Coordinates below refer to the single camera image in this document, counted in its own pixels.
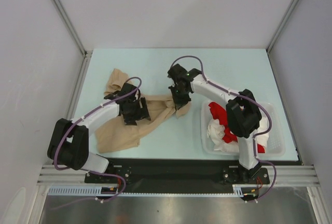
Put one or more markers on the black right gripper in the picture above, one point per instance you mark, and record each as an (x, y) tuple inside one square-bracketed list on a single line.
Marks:
[(179, 103)]

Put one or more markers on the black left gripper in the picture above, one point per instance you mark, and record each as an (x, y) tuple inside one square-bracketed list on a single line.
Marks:
[(142, 113)]

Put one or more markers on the beige t shirt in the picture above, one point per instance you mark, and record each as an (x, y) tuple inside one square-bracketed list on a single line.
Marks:
[(114, 135)]

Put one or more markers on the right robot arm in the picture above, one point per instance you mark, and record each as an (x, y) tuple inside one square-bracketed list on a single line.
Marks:
[(243, 114)]

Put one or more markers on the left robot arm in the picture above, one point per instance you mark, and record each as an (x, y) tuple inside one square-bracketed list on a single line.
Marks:
[(69, 144)]

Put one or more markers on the red t shirt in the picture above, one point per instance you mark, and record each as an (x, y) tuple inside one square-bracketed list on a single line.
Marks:
[(219, 113)]

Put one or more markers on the white t shirt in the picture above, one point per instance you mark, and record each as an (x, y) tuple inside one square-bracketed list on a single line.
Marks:
[(224, 141)]

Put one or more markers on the translucent plastic basket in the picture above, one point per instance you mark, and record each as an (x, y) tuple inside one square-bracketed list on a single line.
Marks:
[(275, 145)]

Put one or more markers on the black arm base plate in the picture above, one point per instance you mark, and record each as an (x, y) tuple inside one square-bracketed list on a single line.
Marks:
[(225, 172)]

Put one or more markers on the left aluminium frame post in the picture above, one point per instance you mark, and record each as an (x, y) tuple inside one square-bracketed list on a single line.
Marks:
[(70, 28)]

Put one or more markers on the aluminium frame post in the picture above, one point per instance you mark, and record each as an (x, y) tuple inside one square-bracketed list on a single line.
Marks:
[(286, 17), (70, 28)]

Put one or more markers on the slotted cable duct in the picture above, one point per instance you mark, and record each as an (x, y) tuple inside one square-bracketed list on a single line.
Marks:
[(109, 191)]

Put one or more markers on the aluminium front rail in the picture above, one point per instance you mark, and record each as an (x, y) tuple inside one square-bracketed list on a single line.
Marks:
[(286, 176)]

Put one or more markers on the right aluminium frame post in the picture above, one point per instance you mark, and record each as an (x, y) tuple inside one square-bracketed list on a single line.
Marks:
[(286, 17)]

